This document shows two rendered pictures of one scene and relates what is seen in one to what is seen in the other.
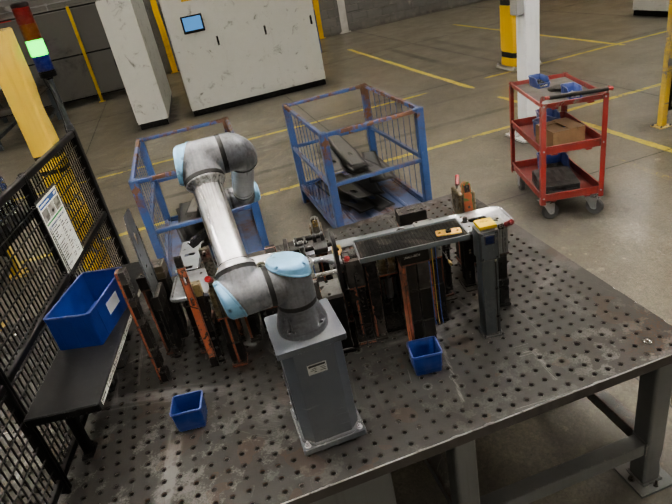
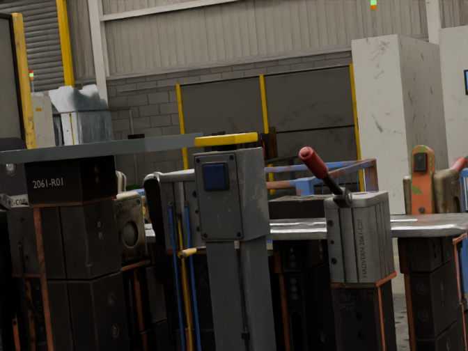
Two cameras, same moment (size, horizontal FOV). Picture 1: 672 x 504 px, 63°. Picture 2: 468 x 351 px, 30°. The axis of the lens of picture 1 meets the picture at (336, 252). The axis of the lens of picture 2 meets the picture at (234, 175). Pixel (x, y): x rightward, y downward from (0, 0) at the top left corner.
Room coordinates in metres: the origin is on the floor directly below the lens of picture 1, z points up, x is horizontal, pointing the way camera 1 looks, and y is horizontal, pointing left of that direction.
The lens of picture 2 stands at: (0.70, -1.11, 1.17)
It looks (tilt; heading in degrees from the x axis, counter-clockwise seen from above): 3 degrees down; 33
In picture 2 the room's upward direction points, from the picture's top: 5 degrees counter-clockwise
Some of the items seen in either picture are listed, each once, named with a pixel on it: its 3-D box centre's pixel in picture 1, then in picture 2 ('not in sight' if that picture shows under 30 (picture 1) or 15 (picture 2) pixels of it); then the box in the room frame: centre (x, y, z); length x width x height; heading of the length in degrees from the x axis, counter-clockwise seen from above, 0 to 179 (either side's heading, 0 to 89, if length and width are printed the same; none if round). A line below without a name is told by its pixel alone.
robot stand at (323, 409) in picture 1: (316, 376); not in sight; (1.35, 0.14, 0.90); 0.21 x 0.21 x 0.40; 12
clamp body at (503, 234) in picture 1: (496, 263); (367, 322); (1.81, -0.60, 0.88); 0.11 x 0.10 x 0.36; 3
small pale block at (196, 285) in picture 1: (208, 322); not in sight; (1.80, 0.53, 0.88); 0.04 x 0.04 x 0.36; 3
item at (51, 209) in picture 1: (59, 229); not in sight; (2.00, 1.02, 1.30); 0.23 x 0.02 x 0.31; 3
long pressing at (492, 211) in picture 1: (341, 249); (111, 232); (1.96, -0.02, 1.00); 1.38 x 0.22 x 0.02; 93
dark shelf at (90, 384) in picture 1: (99, 327); not in sight; (1.71, 0.88, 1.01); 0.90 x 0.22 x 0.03; 3
